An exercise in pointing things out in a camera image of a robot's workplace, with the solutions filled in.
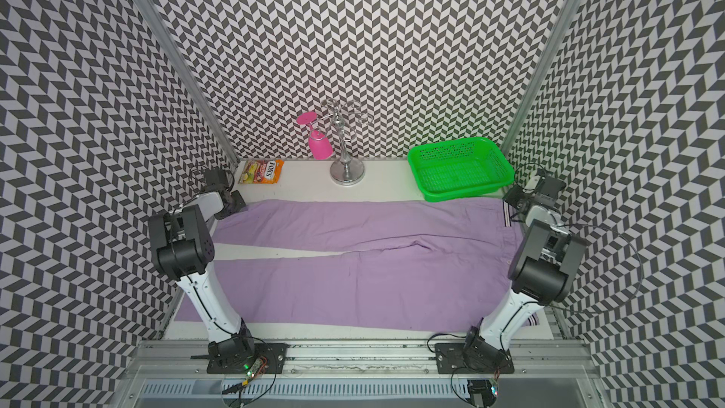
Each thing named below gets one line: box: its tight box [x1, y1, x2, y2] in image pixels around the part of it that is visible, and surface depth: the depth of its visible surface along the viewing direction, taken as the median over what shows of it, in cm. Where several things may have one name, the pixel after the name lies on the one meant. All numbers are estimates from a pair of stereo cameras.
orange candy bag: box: [237, 159, 287, 185], surface depth 114 cm
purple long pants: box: [173, 198, 519, 331], surface depth 91 cm
